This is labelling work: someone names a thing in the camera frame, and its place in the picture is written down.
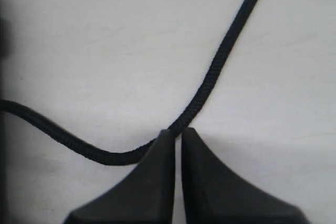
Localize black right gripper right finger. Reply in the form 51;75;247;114
181;128;309;223

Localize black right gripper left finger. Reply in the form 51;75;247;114
64;130;175;223

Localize black cord with knot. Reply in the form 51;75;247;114
0;0;273;166

